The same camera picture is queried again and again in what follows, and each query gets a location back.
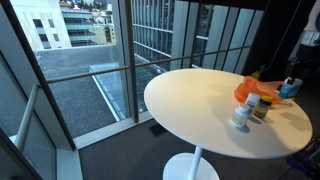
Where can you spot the orange plastic carrier bag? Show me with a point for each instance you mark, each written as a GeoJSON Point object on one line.
{"type": "Point", "coordinates": [252, 85]}

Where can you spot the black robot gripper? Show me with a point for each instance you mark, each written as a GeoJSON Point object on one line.
{"type": "Point", "coordinates": [294, 71]}

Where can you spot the yellow-lidded amber bottle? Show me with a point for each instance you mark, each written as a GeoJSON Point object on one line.
{"type": "Point", "coordinates": [263, 106]}

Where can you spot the white-lidded supplement bottle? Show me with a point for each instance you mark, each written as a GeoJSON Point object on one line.
{"type": "Point", "coordinates": [240, 115]}

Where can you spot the blue and black floor equipment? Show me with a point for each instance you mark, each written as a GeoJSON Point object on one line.
{"type": "Point", "coordinates": [307, 160]}

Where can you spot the round white table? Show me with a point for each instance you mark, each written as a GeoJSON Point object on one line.
{"type": "Point", "coordinates": [197, 105]}

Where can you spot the white cylindrical bottle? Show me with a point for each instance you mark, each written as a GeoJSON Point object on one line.
{"type": "Point", "coordinates": [252, 101]}

